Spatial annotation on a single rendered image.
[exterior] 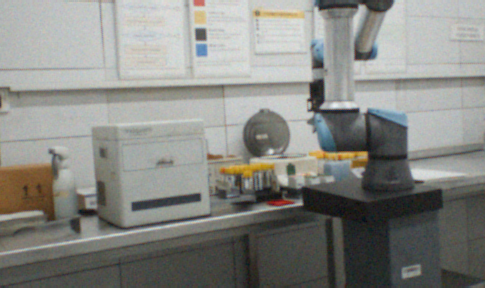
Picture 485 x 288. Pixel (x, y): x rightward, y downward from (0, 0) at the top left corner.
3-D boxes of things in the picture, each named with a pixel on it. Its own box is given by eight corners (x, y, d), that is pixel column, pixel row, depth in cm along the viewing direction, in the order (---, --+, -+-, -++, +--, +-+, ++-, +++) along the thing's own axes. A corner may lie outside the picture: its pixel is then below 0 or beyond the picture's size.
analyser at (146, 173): (122, 230, 156) (114, 124, 155) (96, 217, 180) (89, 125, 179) (219, 214, 171) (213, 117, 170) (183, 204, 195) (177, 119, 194)
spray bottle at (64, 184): (55, 228, 166) (48, 147, 164) (49, 224, 173) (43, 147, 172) (83, 224, 170) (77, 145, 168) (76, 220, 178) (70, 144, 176)
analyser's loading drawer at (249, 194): (198, 210, 169) (197, 193, 169) (190, 208, 175) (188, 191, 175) (256, 201, 179) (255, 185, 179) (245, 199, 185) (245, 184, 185)
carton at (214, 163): (186, 203, 198) (183, 161, 197) (157, 195, 223) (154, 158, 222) (246, 194, 210) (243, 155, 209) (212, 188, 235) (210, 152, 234)
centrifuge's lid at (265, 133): (242, 109, 239) (236, 112, 246) (249, 166, 237) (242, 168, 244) (288, 106, 246) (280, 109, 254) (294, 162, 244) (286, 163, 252)
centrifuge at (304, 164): (274, 192, 211) (272, 160, 210) (246, 185, 238) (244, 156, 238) (329, 186, 219) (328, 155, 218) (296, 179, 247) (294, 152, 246)
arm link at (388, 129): (413, 155, 157) (413, 107, 155) (366, 156, 157) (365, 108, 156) (402, 149, 169) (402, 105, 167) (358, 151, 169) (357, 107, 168)
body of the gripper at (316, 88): (306, 114, 206) (305, 81, 206) (323, 113, 212) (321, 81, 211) (321, 113, 200) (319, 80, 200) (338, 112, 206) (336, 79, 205)
